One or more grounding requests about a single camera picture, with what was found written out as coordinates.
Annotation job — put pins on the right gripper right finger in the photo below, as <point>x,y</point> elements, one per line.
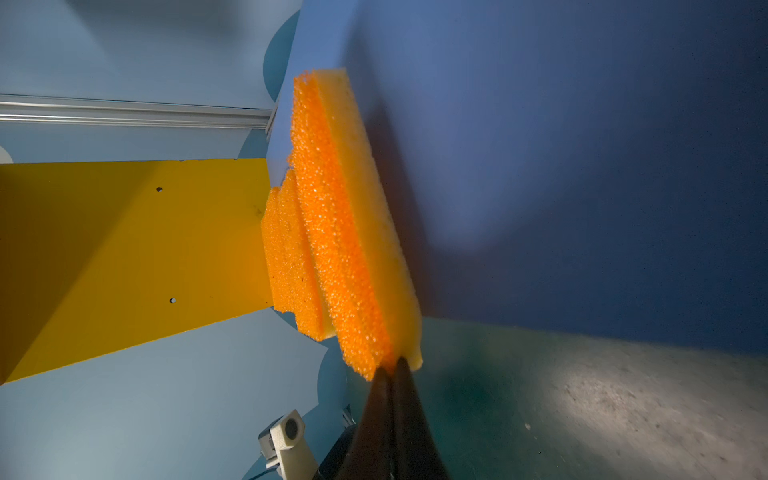
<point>415,453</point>

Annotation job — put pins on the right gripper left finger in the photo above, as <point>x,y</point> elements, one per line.
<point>369,455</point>

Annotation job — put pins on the orange sponge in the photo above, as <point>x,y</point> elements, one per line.
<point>292,275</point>
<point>362,270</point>

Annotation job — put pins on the yellow shelf with pink and blue boards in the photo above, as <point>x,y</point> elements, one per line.
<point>592,167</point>

